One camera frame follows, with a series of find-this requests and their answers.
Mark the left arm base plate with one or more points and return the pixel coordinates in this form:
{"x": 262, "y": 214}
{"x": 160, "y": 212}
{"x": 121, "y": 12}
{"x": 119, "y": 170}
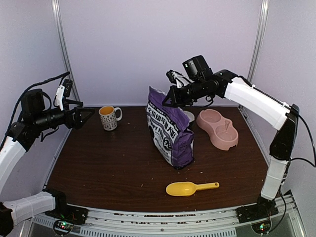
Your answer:
{"x": 73, "y": 214}

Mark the circuit board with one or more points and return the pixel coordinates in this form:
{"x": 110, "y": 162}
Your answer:
{"x": 61, "y": 227}
{"x": 261, "y": 227}

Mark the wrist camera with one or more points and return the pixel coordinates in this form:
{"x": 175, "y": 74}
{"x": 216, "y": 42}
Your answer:
{"x": 177, "y": 78}
{"x": 62, "y": 93}

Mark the left aluminium corner post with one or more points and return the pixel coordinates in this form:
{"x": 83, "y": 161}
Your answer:
{"x": 62, "y": 41}

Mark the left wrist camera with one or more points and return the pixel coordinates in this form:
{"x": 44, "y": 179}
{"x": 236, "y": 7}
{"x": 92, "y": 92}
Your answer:
{"x": 62, "y": 93}

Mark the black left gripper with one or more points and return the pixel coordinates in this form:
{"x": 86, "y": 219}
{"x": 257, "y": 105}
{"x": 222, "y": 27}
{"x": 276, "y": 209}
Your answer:
{"x": 76, "y": 122}

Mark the yellow plastic scoop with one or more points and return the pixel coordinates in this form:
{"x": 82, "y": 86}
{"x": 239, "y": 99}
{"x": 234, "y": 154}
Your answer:
{"x": 186, "y": 189}

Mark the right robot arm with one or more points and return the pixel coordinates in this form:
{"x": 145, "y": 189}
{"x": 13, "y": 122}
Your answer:
{"x": 283, "y": 118}

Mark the black and white ceramic bowl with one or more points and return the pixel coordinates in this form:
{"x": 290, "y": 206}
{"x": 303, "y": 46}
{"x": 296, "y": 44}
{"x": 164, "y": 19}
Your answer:
{"x": 190, "y": 116}

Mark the right aluminium corner post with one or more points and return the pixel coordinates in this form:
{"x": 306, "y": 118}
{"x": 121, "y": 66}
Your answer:
{"x": 262, "y": 24}

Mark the purple pet food bag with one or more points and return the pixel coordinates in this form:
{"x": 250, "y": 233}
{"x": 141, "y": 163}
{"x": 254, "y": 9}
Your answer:
{"x": 169, "y": 130}

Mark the left circuit board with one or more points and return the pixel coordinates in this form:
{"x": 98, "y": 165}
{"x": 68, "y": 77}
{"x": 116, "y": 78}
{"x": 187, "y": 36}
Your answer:
{"x": 61, "y": 227}

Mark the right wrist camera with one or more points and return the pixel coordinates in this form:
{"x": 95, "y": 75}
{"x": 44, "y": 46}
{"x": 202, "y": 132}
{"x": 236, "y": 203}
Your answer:
{"x": 177, "y": 78}

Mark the front aluminium rail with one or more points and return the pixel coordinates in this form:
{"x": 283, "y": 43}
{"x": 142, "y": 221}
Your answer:
{"x": 223, "y": 222}

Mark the white patterned mug yellow inside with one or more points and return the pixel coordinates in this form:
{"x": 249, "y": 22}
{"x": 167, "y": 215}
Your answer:
{"x": 109, "y": 117}

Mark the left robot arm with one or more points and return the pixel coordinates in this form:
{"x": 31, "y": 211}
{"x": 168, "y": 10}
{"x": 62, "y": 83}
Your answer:
{"x": 33, "y": 120}

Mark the aluminium corner post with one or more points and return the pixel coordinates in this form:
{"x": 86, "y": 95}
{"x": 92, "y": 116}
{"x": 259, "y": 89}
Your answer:
{"x": 262, "y": 24}
{"x": 62, "y": 41}

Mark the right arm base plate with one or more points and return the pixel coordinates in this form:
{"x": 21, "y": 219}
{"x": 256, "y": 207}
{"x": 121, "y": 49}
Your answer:
{"x": 256, "y": 211}

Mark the pink double pet feeder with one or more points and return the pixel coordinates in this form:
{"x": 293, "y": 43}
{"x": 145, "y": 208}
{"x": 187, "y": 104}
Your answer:
{"x": 220, "y": 129}

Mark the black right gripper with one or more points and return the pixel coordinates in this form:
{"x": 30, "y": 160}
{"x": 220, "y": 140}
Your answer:
{"x": 175, "y": 100}

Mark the right circuit board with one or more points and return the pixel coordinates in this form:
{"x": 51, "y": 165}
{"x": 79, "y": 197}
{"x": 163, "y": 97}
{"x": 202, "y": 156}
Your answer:
{"x": 261, "y": 227}

